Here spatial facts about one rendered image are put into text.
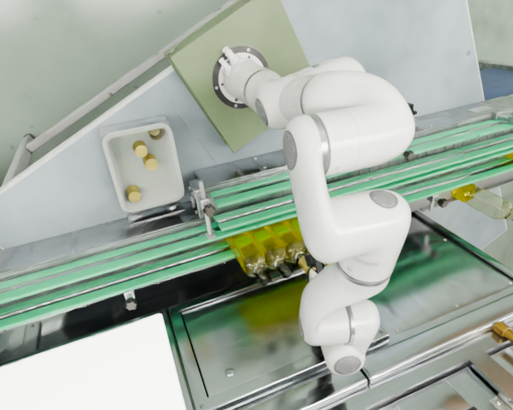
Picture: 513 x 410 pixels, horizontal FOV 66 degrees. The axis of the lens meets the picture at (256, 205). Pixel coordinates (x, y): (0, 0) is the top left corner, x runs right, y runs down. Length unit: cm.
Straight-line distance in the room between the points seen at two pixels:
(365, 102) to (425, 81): 97
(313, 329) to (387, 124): 35
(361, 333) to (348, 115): 39
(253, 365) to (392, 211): 56
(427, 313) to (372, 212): 66
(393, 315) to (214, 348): 47
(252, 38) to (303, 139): 61
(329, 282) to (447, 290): 63
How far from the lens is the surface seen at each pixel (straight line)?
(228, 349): 100
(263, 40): 107
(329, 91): 59
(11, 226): 124
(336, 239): 49
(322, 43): 126
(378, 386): 96
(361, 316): 73
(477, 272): 131
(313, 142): 49
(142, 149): 108
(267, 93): 78
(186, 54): 102
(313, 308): 66
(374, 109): 54
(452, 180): 153
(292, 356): 97
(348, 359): 78
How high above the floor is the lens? 183
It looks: 56 degrees down
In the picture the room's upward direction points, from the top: 139 degrees clockwise
